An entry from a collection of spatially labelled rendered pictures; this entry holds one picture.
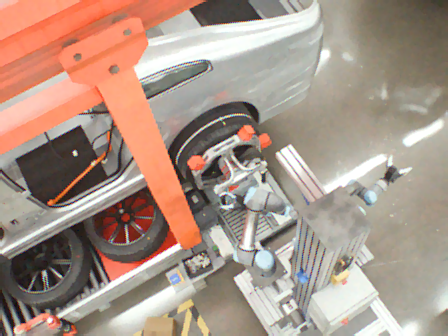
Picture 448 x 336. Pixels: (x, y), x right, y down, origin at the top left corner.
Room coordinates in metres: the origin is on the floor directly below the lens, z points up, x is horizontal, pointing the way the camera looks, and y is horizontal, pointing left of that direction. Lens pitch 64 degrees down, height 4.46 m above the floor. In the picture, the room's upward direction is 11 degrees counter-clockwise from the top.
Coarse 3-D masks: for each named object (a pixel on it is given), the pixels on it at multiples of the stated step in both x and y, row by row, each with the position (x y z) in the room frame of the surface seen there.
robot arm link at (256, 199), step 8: (248, 192) 1.28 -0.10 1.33; (256, 192) 1.27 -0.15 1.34; (264, 192) 1.26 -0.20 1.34; (248, 200) 1.24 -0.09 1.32; (256, 200) 1.22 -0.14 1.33; (264, 200) 1.21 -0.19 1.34; (248, 208) 1.20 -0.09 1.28; (256, 208) 1.19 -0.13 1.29; (264, 208) 1.18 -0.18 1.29; (248, 216) 1.17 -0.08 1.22; (256, 216) 1.16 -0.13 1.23; (248, 224) 1.13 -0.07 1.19; (256, 224) 1.12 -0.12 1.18; (248, 232) 1.09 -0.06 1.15; (248, 240) 1.05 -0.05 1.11; (240, 248) 1.02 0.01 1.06; (248, 248) 1.01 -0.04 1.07; (240, 256) 0.98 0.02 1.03; (248, 256) 0.97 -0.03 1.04; (248, 264) 0.93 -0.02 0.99
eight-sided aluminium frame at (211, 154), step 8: (232, 136) 1.81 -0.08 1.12; (256, 136) 1.86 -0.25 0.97; (224, 144) 1.77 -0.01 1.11; (232, 144) 1.75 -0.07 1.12; (240, 144) 1.76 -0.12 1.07; (256, 144) 1.80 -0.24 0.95; (208, 152) 1.72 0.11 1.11; (216, 152) 1.71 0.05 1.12; (208, 160) 1.68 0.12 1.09; (200, 176) 1.64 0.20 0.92; (224, 176) 1.75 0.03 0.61; (200, 184) 1.64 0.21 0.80; (208, 184) 1.66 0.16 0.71; (216, 184) 1.68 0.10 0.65
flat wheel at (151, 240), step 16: (144, 192) 1.79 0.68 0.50; (128, 208) 1.69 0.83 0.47; (96, 224) 1.61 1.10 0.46; (128, 224) 1.56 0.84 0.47; (160, 224) 1.50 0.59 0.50; (96, 240) 1.46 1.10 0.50; (112, 240) 1.45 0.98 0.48; (128, 240) 1.42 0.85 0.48; (144, 240) 1.39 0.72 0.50; (160, 240) 1.41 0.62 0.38; (112, 256) 1.33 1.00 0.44; (128, 256) 1.30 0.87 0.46; (144, 256) 1.32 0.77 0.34
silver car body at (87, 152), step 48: (240, 0) 3.24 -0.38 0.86; (288, 0) 2.87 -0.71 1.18; (192, 48) 2.07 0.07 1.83; (240, 48) 2.09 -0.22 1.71; (288, 48) 2.16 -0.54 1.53; (192, 96) 1.91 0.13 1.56; (240, 96) 2.02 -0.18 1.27; (288, 96) 2.16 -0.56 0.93; (48, 144) 2.21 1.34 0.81; (96, 144) 2.14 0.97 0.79; (0, 192) 1.49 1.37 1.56; (48, 192) 1.80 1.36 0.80; (96, 192) 1.65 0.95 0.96; (0, 240) 1.40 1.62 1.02
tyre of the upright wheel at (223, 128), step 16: (208, 112) 2.00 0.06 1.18; (224, 112) 1.99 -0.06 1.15; (240, 112) 2.02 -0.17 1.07; (192, 128) 1.91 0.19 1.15; (208, 128) 1.88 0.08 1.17; (224, 128) 1.85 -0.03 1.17; (240, 128) 1.86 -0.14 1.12; (256, 128) 1.91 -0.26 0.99; (176, 144) 1.88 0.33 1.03; (192, 144) 1.80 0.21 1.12; (208, 144) 1.77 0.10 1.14; (176, 160) 1.80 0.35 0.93; (192, 176) 1.71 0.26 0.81
